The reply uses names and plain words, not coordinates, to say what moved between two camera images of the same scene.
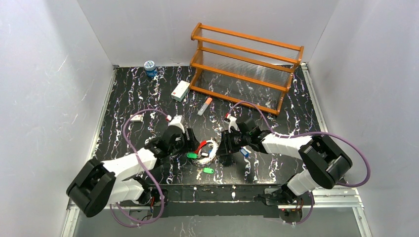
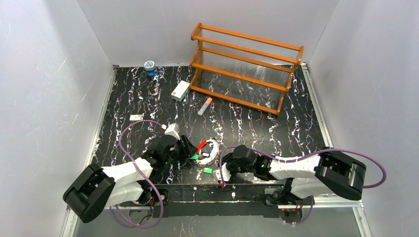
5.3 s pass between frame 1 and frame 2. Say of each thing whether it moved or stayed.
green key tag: stayed
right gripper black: moved
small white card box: stayed
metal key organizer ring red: stayed
